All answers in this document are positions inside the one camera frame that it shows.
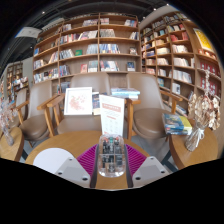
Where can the curved wooden bookshelf unit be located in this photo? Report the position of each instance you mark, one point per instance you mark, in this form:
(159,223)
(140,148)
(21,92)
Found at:
(176,56)

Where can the stack of light blue books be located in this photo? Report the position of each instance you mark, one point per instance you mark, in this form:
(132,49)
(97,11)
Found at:
(125,92)

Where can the blue and yellow book stack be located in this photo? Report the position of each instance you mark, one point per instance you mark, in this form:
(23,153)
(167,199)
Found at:
(176,124)

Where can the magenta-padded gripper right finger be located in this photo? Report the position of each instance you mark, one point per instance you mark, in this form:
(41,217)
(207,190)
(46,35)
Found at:
(150,170)

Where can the brown padded wooden armchair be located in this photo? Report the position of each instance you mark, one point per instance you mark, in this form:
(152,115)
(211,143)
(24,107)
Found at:
(80,123)
(148,120)
(33,125)

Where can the white sign in wooden base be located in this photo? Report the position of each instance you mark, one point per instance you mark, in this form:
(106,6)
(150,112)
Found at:
(112,115)

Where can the distant wooden shelf unit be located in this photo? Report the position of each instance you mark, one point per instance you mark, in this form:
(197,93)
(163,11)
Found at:
(15,75)

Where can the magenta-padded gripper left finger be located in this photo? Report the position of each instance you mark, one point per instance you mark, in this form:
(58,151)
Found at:
(71,170)

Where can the transparent computer mouse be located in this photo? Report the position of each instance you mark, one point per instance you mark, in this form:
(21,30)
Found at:
(111,156)

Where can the white framed floral picture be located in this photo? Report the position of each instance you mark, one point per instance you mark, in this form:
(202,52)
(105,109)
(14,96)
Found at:
(78,101)

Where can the round wooden side table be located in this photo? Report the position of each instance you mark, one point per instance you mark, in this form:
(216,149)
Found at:
(200,155)
(11,150)

